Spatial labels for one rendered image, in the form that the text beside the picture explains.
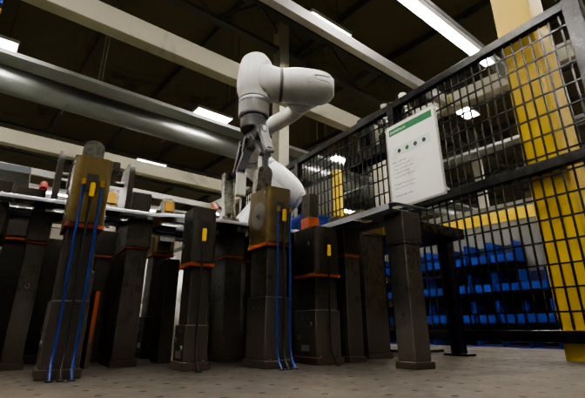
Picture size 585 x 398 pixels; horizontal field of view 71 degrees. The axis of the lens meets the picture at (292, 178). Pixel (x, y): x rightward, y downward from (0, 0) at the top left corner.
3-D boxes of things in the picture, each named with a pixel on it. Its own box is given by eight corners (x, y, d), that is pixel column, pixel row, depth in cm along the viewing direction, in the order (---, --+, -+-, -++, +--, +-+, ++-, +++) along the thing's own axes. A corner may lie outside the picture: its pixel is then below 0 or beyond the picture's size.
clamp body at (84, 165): (30, 387, 54) (77, 146, 66) (28, 378, 64) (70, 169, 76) (84, 383, 58) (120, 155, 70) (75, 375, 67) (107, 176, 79)
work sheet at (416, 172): (447, 193, 122) (434, 102, 133) (391, 210, 140) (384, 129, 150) (451, 194, 123) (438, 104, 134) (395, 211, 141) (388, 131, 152)
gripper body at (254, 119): (272, 116, 117) (272, 145, 113) (258, 127, 123) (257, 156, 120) (248, 109, 113) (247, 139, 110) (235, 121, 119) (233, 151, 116)
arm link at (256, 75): (235, 90, 114) (282, 93, 116) (238, 44, 120) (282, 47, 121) (236, 109, 124) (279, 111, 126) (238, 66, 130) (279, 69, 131)
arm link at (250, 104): (260, 112, 126) (259, 129, 124) (233, 104, 121) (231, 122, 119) (275, 98, 119) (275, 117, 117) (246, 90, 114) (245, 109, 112)
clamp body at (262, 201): (271, 374, 70) (273, 180, 82) (240, 367, 79) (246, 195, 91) (303, 371, 73) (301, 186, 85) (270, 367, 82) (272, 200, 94)
